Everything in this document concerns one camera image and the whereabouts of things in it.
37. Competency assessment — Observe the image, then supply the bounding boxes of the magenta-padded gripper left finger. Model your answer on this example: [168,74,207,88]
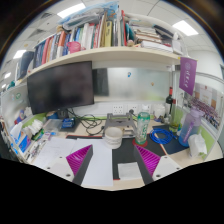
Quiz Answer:
[46,143,95,187]

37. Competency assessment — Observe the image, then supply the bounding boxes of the green-labelled clear drink bottle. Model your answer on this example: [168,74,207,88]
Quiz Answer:
[134,111,152,146]

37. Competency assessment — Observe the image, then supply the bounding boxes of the white tissue pack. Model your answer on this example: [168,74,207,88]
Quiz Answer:
[187,133,209,158]

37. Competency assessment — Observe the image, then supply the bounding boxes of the green drinking glass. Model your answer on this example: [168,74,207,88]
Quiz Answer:
[168,113,181,133]

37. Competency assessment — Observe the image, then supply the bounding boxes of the purple hanging banner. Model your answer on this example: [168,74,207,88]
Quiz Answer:
[178,56,199,97]

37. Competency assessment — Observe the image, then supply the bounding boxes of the clear plastic box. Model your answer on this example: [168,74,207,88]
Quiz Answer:
[43,118,63,135]

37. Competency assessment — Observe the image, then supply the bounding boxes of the black cable bundle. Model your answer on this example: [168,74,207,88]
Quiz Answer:
[68,108,105,136]

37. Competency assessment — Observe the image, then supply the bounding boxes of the large white paper sheet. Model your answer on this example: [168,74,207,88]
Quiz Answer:
[71,137,115,188]

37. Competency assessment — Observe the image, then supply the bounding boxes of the dark wine bottle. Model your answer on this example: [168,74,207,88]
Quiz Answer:
[165,87,175,118]

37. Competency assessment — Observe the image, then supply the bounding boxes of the black computer monitor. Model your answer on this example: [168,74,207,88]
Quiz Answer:
[26,60,95,121]

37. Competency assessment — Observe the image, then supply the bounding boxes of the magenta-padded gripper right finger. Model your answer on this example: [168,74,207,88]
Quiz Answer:
[133,143,183,186]

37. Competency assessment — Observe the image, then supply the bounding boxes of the written white paper sheet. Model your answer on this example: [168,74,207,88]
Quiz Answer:
[32,136,76,170]

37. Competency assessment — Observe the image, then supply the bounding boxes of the cream ceramic mug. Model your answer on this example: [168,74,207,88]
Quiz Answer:
[103,126,124,150]

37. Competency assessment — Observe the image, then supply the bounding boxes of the beige shelf unit with books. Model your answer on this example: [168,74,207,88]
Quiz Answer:
[14,1,188,82]

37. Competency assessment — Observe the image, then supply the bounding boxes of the flat round red coaster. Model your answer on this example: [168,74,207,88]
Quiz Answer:
[131,137,150,149]

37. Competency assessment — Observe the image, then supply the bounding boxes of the black desk mat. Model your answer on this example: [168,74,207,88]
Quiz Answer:
[65,123,188,181]

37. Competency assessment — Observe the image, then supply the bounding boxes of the blue coiled cable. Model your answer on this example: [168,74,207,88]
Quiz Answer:
[148,128,180,146]

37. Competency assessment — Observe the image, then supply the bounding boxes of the ceiling lights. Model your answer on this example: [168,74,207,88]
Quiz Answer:
[1,2,200,91]

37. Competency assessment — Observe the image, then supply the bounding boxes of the grey metal laptop stand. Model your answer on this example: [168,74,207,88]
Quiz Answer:
[101,112,139,139]

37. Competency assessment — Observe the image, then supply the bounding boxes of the group photo wall poster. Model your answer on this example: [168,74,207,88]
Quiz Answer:
[182,81,223,130]

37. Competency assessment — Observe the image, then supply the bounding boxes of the small white paper sheet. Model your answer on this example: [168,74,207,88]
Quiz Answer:
[116,161,144,181]

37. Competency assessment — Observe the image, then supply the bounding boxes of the purple translucent water jug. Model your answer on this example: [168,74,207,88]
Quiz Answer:
[177,108,205,149]

